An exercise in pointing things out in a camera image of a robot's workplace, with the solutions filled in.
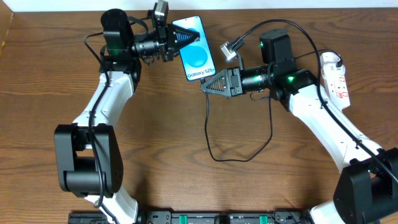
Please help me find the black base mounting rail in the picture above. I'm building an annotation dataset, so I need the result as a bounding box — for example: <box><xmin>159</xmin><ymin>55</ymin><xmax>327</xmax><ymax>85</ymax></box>
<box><xmin>67</xmin><ymin>210</ymin><xmax>313</xmax><ymax>224</ymax></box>

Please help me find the white charger plug adapter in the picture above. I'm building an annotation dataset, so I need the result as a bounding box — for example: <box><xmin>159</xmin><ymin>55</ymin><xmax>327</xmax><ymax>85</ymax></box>
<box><xmin>320</xmin><ymin>52</ymin><xmax>346</xmax><ymax>79</ymax></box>

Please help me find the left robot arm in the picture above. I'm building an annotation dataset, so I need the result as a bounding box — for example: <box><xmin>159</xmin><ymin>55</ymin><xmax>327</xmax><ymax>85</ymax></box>
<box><xmin>54</xmin><ymin>6</ymin><xmax>200</xmax><ymax>223</ymax></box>

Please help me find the blue Galaxy smartphone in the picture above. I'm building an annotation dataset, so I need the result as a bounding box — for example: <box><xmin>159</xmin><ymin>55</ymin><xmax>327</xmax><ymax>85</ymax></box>
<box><xmin>172</xmin><ymin>16</ymin><xmax>216</xmax><ymax>82</ymax></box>

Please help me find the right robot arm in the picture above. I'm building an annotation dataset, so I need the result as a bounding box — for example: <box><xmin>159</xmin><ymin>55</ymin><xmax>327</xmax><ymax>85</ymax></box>
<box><xmin>201</xmin><ymin>29</ymin><xmax>397</xmax><ymax>223</ymax></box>

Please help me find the white power strip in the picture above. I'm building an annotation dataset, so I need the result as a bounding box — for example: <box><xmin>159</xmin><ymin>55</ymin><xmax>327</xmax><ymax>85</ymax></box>
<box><xmin>322</xmin><ymin>68</ymin><xmax>351</xmax><ymax>110</ymax></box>

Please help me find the black USB charging cable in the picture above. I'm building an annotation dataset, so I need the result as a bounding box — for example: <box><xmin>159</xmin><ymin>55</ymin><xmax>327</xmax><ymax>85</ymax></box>
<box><xmin>200</xmin><ymin>49</ymin><xmax>343</xmax><ymax>163</ymax></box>

